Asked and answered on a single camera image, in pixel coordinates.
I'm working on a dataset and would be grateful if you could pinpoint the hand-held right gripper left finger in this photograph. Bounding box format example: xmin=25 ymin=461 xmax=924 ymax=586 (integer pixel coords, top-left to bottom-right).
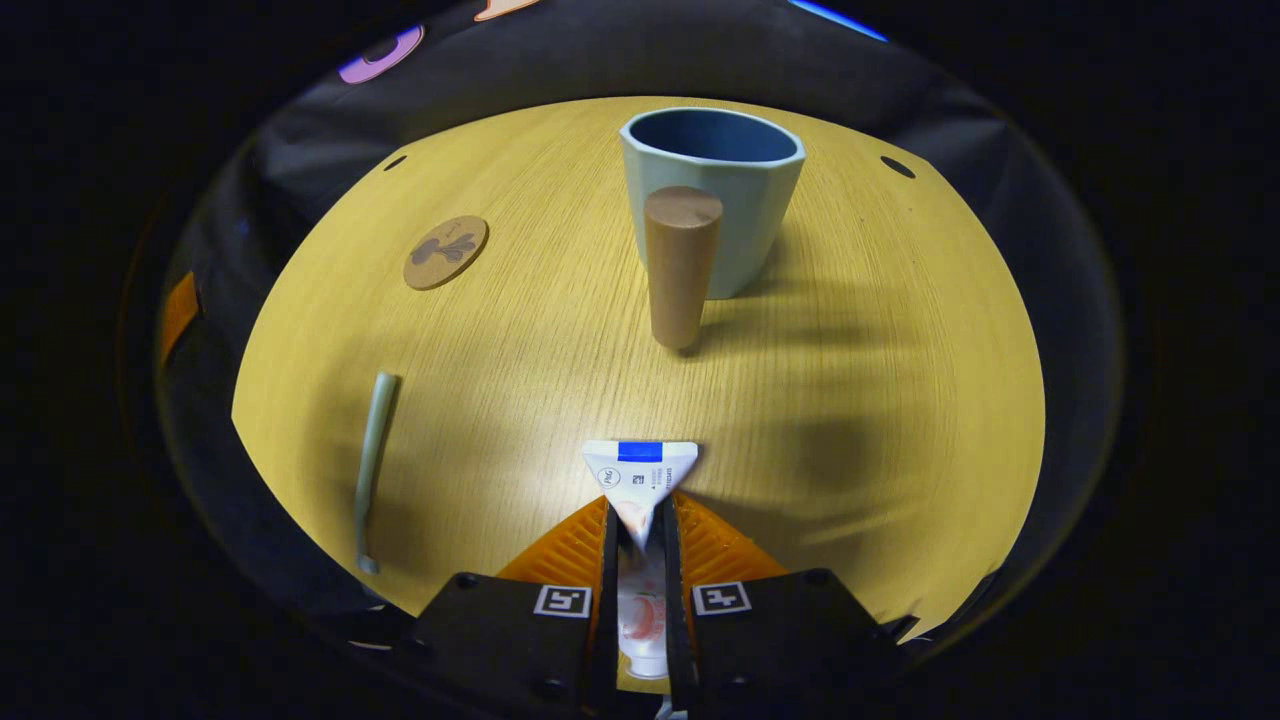
xmin=405 ymin=495 xmax=621 ymax=720

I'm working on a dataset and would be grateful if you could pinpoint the white toothpaste tube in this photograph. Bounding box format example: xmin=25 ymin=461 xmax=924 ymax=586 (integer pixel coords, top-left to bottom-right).
xmin=582 ymin=440 xmax=701 ymax=681

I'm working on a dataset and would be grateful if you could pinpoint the wooden desktop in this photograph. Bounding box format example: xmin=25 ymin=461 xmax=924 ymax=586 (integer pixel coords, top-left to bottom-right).
xmin=232 ymin=96 xmax=1047 ymax=691

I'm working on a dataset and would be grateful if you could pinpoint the pale green toothbrush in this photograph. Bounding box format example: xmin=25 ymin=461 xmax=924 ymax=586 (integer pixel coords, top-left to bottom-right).
xmin=354 ymin=372 xmax=401 ymax=576

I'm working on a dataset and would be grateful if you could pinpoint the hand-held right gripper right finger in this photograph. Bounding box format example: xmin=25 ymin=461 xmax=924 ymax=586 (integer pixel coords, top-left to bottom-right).
xmin=660 ymin=490 xmax=916 ymax=720

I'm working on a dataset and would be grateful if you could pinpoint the round cork coaster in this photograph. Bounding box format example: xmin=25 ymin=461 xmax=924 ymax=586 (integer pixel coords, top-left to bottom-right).
xmin=403 ymin=215 xmax=490 ymax=292

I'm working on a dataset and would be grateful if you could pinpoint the pale green cup wooden handle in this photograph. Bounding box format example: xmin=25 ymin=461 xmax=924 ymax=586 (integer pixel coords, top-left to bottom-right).
xmin=620 ymin=107 xmax=807 ymax=351

